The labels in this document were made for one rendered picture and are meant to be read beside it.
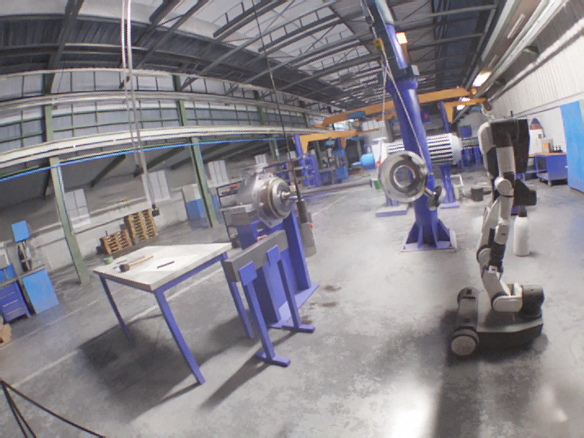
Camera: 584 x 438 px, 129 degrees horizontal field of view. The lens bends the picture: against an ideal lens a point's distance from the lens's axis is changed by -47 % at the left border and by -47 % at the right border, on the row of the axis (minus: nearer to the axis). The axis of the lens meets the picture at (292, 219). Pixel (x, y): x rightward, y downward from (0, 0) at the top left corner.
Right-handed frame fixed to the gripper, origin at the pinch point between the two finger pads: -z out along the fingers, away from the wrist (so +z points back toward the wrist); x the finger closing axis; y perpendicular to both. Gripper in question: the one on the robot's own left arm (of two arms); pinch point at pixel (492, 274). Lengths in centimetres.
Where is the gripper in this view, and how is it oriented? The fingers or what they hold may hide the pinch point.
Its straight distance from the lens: 157.3
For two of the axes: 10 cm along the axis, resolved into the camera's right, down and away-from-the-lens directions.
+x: -8.0, -1.3, 5.9
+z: -0.6, -9.5, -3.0
